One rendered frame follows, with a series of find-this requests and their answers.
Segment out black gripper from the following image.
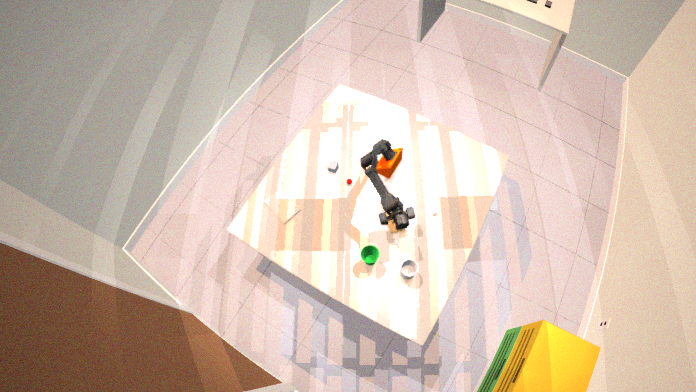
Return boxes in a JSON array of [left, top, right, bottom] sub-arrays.
[[379, 207, 416, 226]]

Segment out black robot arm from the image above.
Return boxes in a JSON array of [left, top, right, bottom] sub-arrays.
[[360, 139, 410, 231]]

